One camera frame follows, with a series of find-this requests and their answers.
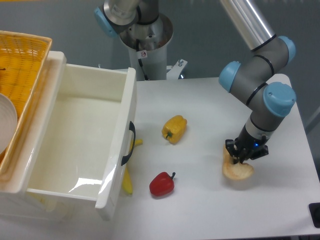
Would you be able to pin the white plate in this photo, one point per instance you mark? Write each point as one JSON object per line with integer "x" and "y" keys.
{"x": 8, "y": 122}

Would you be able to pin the yellow bell pepper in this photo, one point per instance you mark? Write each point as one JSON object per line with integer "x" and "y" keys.
{"x": 174, "y": 129}

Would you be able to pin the white drawer cabinet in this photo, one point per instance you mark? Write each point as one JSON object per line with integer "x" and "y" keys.
{"x": 30, "y": 160}

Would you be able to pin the red bell pepper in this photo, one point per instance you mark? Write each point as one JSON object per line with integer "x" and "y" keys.
{"x": 162, "y": 184}

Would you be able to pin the black device at table edge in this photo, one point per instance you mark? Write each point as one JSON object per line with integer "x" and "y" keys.
{"x": 314, "y": 209}

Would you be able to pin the yellow banana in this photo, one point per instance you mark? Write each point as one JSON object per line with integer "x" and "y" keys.
{"x": 126, "y": 181}

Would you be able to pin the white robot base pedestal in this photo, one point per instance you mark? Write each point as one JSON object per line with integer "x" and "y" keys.
{"x": 147, "y": 49}

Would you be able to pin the triangle bread slice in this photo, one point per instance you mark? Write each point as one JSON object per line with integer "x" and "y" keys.
{"x": 235, "y": 171}

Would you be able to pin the white open drawer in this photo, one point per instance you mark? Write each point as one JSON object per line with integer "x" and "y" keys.
{"x": 87, "y": 141}

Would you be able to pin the black drawer handle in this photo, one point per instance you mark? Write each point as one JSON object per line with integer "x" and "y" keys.
{"x": 131, "y": 145}

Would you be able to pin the yellow woven basket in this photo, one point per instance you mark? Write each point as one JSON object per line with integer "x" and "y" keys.
{"x": 22, "y": 58}

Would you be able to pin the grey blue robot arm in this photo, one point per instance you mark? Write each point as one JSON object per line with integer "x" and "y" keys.
{"x": 270, "y": 103}

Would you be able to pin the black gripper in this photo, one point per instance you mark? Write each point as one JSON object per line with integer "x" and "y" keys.
{"x": 246, "y": 147}

